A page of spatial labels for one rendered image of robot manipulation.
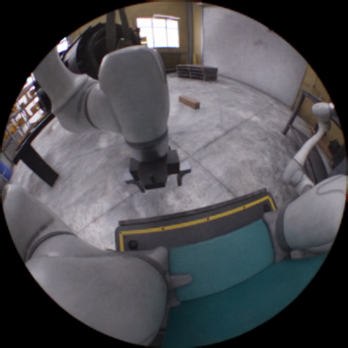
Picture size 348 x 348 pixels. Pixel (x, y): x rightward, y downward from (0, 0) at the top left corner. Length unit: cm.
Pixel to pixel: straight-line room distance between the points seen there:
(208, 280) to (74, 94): 48
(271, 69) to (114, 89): 552
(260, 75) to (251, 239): 555
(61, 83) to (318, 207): 53
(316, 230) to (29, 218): 51
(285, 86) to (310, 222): 527
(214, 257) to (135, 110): 34
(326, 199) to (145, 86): 37
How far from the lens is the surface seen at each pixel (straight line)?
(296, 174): 92
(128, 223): 45
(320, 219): 31
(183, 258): 31
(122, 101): 16
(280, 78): 549
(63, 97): 25
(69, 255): 16
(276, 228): 40
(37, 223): 23
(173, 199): 78
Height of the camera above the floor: 73
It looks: 57 degrees down
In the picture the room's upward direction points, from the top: 4 degrees counter-clockwise
